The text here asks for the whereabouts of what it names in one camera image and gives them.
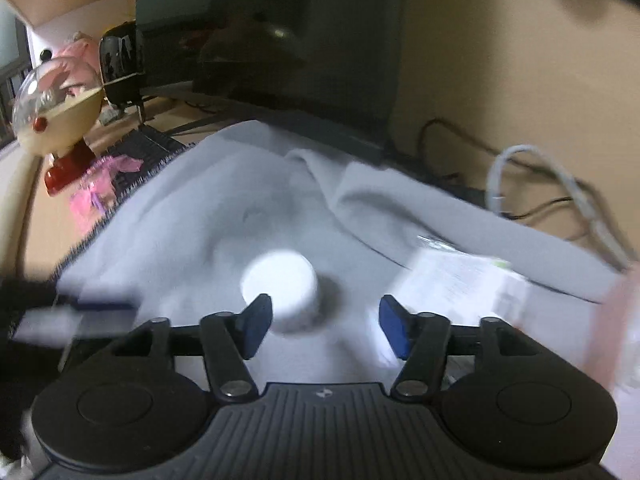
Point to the dark monitor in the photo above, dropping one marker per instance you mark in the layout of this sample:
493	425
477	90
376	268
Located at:
270	35

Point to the glossy black speaker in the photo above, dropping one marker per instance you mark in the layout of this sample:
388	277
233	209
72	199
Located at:
122	60

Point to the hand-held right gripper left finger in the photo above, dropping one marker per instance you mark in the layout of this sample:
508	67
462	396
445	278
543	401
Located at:
257	325

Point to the black keyboard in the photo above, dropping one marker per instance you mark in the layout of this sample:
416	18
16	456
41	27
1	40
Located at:
145	147

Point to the grey cloth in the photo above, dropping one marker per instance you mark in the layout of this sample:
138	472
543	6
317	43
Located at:
200	210

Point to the small white printed box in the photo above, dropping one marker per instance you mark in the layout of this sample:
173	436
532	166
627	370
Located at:
460	280

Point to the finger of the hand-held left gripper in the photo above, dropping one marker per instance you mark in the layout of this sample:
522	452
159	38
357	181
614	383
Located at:
75	322

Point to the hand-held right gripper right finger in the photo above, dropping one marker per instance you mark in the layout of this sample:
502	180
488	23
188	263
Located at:
395	325

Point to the pink plush toy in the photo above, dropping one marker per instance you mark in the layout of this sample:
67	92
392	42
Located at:
80	45

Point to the white round jar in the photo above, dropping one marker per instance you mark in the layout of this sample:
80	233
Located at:
279	285

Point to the domed capsule toy machine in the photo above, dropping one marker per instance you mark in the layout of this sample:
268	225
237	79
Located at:
55	105

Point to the pink ribbon toy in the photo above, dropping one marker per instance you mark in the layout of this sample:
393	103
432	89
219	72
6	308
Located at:
97	185

